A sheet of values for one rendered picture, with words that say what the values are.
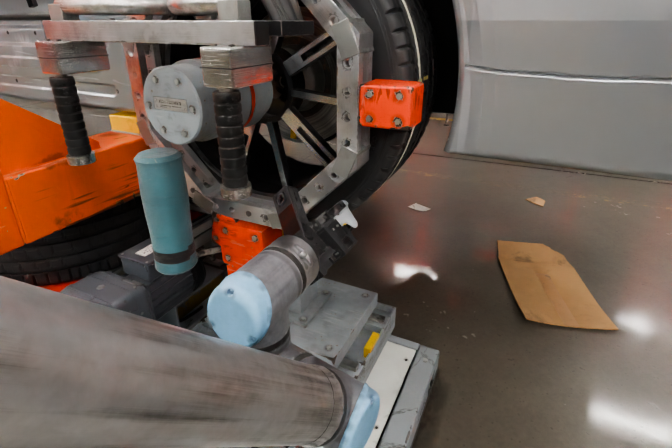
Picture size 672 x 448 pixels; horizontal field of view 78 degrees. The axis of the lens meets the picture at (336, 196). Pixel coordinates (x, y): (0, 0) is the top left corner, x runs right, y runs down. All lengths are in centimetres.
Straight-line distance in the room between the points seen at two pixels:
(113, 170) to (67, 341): 98
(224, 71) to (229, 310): 30
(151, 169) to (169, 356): 58
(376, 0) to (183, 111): 37
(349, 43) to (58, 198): 78
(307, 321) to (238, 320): 61
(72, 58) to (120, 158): 47
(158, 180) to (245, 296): 39
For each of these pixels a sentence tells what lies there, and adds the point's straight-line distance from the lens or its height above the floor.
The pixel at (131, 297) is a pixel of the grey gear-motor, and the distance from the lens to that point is 109.
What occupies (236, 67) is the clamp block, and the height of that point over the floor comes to 93.
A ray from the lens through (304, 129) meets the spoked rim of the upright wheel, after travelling 89.
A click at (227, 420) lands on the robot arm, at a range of 38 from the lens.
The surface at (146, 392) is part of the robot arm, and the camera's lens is 31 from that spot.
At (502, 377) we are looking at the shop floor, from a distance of 144.
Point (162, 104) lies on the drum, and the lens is 75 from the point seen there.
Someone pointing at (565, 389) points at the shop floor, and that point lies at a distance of 148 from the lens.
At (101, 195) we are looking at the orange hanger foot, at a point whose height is 57.
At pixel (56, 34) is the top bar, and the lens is 85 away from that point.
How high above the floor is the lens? 98
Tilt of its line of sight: 23 degrees down
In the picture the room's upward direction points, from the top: straight up
